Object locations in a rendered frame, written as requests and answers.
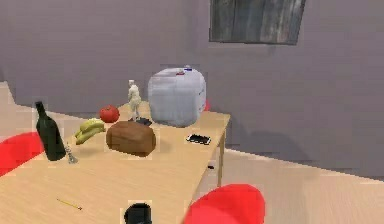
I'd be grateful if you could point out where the white figure statue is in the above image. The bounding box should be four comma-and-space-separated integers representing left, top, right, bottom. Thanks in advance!
127, 79, 143, 122

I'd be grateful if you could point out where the red tomato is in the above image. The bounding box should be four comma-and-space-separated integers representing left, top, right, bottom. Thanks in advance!
99, 104, 121, 124

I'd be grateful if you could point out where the grey framed window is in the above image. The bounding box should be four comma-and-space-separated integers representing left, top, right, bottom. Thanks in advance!
208, 0, 307, 46

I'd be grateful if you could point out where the small silver shaker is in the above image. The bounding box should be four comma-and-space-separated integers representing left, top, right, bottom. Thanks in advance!
64, 142, 80, 165

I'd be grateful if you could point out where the dark green bottle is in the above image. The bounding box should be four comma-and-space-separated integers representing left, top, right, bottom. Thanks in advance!
34, 100, 67, 162

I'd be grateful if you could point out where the yellow pencil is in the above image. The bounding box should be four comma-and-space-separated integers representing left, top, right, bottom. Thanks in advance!
55, 197, 84, 211

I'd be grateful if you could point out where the light wooden table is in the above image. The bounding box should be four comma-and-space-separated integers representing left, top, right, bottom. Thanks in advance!
0, 100, 232, 224

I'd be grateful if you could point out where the brown bread loaf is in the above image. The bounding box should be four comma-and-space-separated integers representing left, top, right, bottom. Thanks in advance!
105, 120, 157, 158

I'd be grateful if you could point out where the black mug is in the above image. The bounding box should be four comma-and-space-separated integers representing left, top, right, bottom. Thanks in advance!
123, 202, 154, 224

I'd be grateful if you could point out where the black and white phone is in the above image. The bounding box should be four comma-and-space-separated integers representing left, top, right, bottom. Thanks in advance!
185, 133, 213, 146

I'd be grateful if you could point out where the white rounded box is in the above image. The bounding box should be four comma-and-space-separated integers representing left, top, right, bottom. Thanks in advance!
147, 65, 207, 129

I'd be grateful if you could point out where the yellow banana bunch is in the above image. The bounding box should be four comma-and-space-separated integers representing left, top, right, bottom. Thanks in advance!
73, 117, 107, 146

